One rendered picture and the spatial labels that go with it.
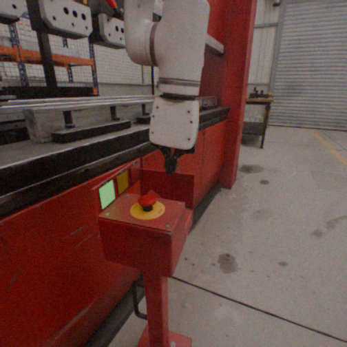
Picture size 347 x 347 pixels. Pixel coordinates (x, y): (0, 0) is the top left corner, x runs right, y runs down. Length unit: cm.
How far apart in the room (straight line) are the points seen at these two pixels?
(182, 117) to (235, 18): 181
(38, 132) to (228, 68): 175
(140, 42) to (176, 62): 8
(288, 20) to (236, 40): 545
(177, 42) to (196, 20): 4
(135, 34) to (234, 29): 175
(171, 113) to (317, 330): 118
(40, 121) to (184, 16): 46
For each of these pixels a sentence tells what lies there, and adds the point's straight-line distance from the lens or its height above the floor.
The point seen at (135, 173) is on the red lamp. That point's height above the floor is 81.
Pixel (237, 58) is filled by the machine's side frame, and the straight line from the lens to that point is 210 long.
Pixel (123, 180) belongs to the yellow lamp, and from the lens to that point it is 48.
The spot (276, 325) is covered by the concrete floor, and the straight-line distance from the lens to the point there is 125.
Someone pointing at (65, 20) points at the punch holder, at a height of 120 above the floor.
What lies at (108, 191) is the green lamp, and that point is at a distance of 44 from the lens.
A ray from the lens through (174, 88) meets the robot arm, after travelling 40.
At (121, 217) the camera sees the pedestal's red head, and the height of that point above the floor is 78.
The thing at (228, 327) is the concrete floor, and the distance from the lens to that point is 118.
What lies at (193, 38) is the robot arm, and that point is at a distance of 41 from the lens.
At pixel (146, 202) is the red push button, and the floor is 81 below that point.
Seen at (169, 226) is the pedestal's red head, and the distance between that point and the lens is 37.
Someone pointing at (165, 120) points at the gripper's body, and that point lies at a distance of 42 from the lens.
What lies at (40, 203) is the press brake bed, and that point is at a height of 77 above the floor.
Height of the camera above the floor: 101
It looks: 22 degrees down
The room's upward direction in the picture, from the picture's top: straight up
